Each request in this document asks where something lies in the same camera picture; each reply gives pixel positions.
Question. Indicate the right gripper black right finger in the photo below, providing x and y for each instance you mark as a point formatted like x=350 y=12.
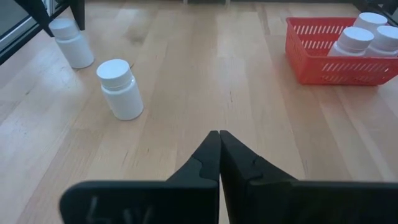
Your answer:
x=295 y=202

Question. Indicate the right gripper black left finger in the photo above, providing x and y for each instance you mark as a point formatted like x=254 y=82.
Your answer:
x=155 y=202

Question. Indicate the white pill bottle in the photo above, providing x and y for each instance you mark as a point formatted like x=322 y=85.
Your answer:
x=353 y=39
x=121 y=93
x=73 y=46
x=370 y=20
x=387 y=39

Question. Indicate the red plastic mesh basket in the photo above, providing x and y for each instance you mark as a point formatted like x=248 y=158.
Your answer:
x=311 y=71

